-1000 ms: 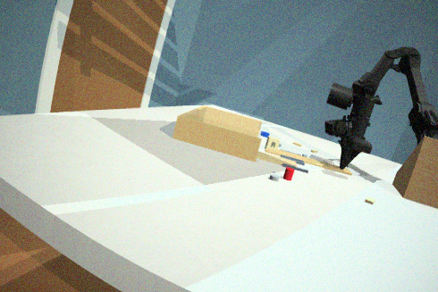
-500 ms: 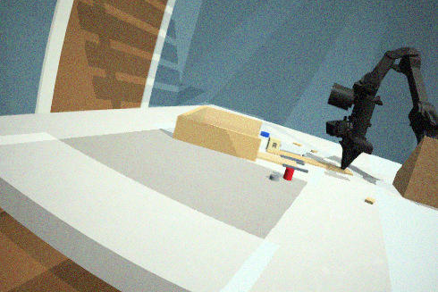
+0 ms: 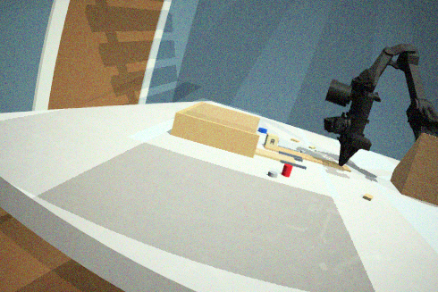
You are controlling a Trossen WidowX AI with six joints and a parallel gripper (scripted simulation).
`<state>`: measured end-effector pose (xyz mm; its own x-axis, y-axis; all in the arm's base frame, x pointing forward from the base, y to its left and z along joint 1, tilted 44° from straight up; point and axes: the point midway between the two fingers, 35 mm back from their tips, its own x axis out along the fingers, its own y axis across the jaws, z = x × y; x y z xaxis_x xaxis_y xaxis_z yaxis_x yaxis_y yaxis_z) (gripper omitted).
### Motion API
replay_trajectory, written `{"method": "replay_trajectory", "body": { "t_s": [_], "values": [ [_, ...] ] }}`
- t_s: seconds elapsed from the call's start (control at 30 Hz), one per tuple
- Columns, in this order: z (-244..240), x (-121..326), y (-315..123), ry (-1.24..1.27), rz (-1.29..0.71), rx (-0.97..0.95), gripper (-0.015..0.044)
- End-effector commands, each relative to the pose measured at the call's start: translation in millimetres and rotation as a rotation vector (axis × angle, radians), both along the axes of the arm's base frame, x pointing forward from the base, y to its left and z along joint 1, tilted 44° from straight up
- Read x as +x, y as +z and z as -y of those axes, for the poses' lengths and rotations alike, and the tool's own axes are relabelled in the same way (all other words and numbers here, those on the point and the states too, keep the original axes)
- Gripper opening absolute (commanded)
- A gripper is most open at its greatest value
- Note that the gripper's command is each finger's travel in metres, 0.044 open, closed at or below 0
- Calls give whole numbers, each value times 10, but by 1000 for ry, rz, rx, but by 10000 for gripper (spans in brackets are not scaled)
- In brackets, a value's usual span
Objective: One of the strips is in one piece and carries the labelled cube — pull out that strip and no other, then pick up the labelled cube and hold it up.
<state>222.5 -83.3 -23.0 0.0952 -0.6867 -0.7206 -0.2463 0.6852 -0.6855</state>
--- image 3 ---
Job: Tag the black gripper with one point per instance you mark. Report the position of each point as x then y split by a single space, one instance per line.
352 142

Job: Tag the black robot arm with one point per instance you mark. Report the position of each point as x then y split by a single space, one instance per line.
422 116

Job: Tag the red cylinder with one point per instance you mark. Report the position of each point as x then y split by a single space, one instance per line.
286 170

